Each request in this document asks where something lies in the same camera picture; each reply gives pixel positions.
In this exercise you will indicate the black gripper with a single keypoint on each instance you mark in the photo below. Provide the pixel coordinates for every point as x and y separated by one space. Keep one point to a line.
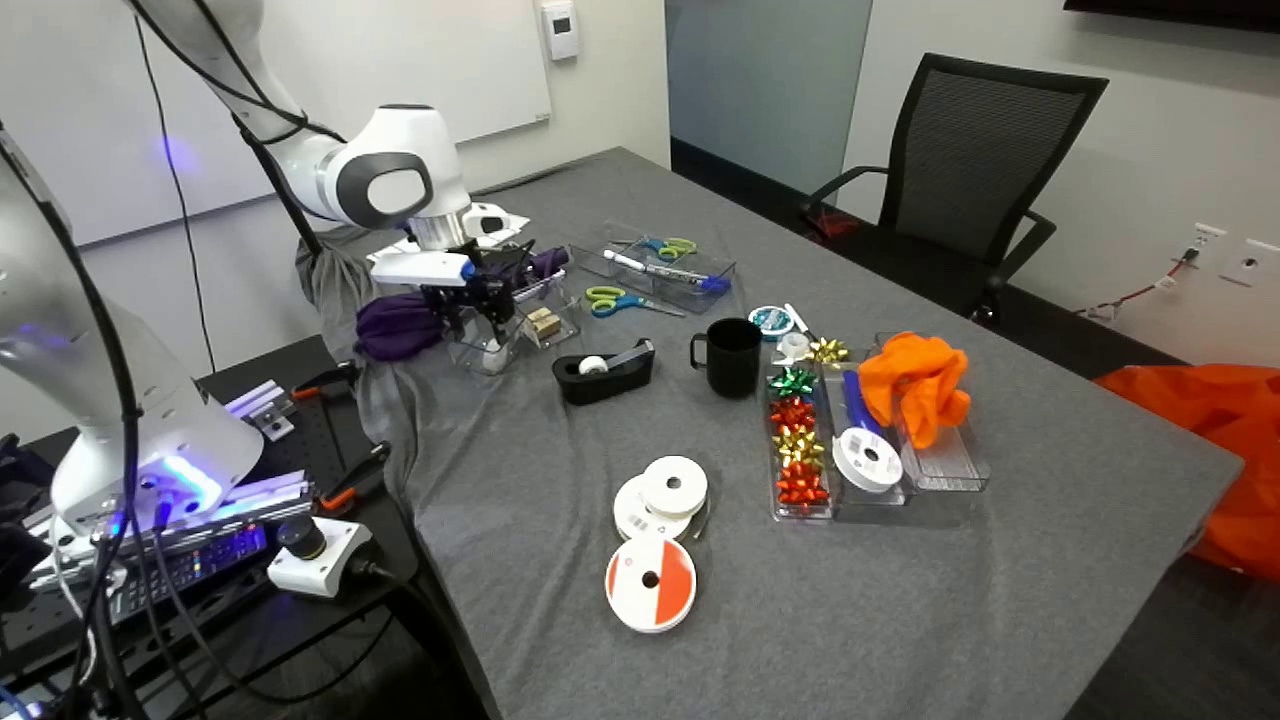
469 268

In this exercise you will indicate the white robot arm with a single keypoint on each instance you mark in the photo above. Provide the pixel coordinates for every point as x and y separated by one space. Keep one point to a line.
398 173

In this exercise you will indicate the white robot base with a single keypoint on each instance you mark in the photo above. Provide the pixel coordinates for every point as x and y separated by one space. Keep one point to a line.
150 445

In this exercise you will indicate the small clear tape holder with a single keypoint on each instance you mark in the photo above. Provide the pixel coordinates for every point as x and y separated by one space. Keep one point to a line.
487 361

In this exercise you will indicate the black tape dispenser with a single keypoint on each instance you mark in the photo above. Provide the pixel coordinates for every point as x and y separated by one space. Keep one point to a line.
603 379

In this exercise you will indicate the green blue scissors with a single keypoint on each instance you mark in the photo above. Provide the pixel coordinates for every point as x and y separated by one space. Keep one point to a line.
615 303
669 245

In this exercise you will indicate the small clear box with blocks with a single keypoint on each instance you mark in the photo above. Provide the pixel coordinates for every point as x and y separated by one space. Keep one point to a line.
546 326

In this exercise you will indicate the purple folded umbrella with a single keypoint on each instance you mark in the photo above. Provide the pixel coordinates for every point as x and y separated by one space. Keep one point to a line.
402 326

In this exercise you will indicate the clear acrylic desk organizer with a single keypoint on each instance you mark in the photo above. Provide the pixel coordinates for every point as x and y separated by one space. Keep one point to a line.
688 286

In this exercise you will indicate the black mug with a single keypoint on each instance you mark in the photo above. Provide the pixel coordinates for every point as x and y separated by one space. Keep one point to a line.
728 357

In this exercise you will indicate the white emergency stop controller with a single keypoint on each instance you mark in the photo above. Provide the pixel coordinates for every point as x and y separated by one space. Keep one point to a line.
318 559

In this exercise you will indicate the grey table cloth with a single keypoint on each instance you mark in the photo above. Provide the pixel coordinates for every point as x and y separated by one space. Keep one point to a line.
998 615

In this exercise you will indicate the red white ribbon spool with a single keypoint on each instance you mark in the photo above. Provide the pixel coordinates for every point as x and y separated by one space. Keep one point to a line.
649 584

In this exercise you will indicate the white thermostat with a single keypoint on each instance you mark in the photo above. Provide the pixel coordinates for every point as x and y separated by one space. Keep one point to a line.
562 29

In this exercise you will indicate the clear tray of gift bows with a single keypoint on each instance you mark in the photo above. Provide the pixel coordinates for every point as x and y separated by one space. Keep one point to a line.
799 439

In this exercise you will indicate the white ribbon spool in box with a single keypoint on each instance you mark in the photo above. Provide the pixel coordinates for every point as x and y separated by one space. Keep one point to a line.
867 463

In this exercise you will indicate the orange cloth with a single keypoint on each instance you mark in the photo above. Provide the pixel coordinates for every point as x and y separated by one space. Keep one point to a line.
916 384

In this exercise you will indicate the black mesh office chair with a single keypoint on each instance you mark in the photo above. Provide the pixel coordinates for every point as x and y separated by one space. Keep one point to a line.
969 154

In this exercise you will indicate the orange bag on floor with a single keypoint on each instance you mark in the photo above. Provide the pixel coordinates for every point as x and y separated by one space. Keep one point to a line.
1234 410

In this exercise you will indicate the wall mounted black television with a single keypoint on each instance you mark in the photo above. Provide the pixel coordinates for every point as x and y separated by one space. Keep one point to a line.
1208 15

